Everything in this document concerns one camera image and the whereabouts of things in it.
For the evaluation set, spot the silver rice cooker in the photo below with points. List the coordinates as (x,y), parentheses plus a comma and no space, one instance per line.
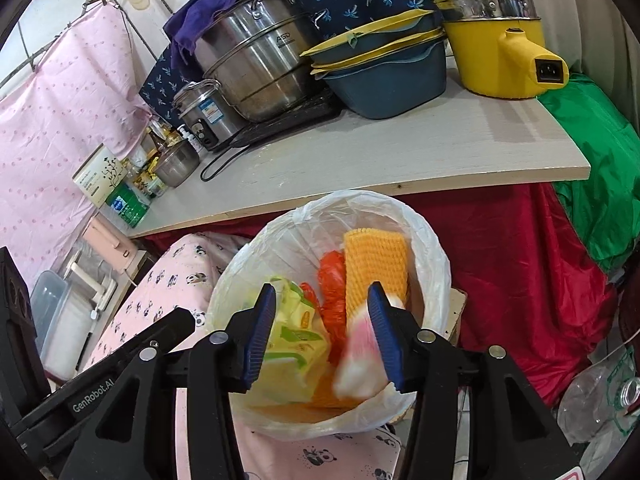
(210,110)

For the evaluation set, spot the white lined trash bin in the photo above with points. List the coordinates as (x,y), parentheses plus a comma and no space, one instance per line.
(330,230)

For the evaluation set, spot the purple towel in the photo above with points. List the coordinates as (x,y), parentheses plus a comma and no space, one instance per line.
(220,5)

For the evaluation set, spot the pink electric kettle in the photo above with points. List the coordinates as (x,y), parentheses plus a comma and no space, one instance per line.
(107,245)

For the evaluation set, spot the clear plastic bottle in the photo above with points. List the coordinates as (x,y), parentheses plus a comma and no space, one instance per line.
(600,400)

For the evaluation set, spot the white floral print box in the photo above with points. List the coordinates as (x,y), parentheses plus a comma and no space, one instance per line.
(97,175)

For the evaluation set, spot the white pump bottle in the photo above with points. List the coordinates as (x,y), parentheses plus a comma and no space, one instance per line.
(192,137)

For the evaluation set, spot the yellow green tissue packet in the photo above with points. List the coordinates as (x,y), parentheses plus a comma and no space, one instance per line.
(292,340)

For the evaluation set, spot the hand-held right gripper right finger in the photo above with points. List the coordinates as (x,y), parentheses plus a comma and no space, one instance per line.
(382,335)

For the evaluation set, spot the green cloth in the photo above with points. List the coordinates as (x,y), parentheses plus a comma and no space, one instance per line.
(600,170)

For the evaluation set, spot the pink dotted curtain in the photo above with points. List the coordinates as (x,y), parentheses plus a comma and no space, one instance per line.
(55,135)

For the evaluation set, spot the small steel lidded pot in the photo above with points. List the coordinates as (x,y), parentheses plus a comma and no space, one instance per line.
(175,165)

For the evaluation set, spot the blue basin yellow rim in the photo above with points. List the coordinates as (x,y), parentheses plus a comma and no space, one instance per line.
(390,55)
(395,87)
(380,27)

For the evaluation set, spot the green tin can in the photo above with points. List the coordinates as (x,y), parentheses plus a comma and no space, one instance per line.
(127,206)

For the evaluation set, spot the black induction cooker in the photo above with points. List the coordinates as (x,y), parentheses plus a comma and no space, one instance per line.
(290,115)

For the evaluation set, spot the beige wooden board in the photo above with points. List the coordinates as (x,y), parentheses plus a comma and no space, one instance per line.
(454,317)

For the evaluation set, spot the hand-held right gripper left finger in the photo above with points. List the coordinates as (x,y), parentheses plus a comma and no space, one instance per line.
(260,337)

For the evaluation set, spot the orange plastic bag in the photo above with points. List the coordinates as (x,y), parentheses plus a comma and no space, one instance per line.
(332,290)

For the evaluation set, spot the large steel steamer pot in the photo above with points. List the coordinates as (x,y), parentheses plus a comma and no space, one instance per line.
(260,55)

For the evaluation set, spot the orange foam net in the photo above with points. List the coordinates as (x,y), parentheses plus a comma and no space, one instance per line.
(377,265)

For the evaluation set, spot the clear lidded plastic container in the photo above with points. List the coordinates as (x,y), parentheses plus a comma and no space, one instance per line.
(55,325)

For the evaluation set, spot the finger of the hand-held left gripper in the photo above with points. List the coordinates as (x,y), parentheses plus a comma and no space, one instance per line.
(172,327)

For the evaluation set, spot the yellow electric pot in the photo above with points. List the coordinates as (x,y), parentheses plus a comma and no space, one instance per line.
(495,50)

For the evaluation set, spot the pink panda print cloth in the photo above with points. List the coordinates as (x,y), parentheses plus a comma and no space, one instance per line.
(165,285)

